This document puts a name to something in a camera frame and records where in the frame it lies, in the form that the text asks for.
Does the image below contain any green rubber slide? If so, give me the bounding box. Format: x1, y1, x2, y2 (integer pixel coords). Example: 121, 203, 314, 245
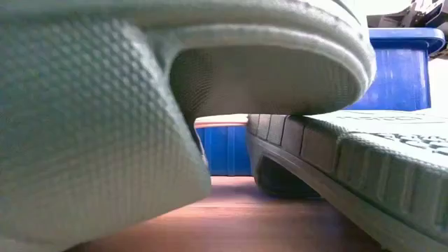
0, 0, 377, 252
246, 108, 448, 252

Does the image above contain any blue plastic bin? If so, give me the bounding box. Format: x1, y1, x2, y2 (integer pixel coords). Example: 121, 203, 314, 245
195, 27, 447, 177

